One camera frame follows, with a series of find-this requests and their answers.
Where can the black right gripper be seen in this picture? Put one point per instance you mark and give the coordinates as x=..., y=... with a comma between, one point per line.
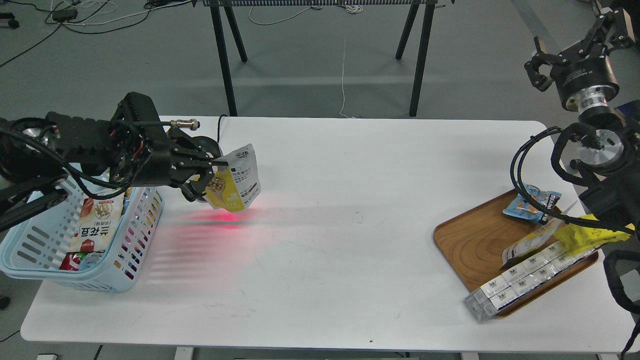
x=587, y=67

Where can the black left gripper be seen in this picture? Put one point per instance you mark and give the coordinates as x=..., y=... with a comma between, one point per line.
x=135, y=147

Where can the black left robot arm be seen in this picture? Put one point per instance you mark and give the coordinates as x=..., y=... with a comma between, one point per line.
x=33, y=172

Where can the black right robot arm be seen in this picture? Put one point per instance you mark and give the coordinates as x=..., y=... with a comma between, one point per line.
x=600, y=151

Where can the white red snack bag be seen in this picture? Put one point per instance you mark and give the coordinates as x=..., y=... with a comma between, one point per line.
x=97, y=224

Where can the blue cookie snack packet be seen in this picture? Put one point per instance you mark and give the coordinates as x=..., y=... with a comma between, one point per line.
x=521, y=209

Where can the light blue plastic basket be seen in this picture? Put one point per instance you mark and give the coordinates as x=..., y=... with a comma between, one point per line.
x=35, y=248

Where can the yellow cartoon snack bag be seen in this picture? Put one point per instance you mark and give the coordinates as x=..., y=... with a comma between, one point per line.
x=577, y=239

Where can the white boxed snack multipack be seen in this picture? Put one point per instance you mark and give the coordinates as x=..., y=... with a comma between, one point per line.
x=518, y=285

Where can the black barcode scanner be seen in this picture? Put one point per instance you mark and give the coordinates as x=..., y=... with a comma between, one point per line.
x=210, y=147

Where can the black trestle stand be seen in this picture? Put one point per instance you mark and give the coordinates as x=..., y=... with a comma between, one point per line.
x=217, y=7

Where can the round wooden tray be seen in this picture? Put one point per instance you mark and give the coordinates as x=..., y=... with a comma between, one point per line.
x=473, y=242

